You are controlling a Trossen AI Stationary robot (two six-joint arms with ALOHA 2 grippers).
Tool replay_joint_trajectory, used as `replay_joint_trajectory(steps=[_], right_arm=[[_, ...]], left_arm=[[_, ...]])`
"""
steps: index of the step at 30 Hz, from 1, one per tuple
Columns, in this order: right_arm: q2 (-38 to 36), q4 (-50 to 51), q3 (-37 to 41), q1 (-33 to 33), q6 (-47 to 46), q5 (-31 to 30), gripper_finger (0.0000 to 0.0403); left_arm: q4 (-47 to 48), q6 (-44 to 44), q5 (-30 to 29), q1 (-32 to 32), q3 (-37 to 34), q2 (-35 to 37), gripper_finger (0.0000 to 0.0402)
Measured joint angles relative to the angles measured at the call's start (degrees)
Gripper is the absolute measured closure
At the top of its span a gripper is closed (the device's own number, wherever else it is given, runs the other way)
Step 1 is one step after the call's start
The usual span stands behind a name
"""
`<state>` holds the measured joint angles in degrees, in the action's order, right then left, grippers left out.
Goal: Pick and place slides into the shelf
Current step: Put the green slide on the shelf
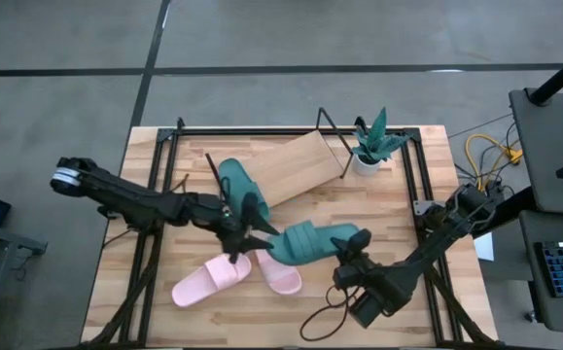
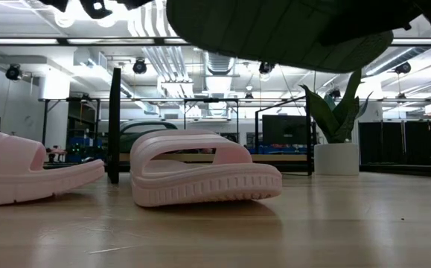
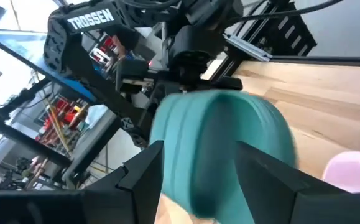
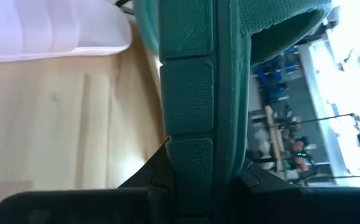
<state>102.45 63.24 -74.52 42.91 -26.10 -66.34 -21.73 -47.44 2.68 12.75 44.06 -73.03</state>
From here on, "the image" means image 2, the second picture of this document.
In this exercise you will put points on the black ceiling spotlight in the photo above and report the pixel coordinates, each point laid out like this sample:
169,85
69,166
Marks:
265,67
139,67
13,71
402,68

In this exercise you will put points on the black monitor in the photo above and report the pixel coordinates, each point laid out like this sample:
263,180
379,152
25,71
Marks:
284,130

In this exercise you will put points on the pink rubber slide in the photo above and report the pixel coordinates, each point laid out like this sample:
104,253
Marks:
21,178
200,182

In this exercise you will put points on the green leafy plant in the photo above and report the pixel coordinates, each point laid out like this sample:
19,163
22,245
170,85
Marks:
334,119

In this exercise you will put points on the white plant pot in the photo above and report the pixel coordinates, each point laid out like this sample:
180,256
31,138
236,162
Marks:
336,160

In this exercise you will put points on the black metal frame stand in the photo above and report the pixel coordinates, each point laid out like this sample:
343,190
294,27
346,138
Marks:
210,100
45,119

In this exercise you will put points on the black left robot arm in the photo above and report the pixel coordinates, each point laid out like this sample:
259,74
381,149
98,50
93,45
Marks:
55,3

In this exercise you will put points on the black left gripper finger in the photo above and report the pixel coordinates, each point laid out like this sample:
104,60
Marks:
133,3

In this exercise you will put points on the green rubber slide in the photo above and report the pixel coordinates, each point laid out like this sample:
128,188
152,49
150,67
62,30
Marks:
140,136
256,33

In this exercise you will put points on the black partition screen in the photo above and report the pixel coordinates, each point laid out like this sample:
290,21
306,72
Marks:
394,143

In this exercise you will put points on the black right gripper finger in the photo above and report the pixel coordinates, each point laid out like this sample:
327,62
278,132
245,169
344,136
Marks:
379,18

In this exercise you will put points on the ceiling light bar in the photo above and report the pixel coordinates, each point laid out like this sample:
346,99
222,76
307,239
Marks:
126,41

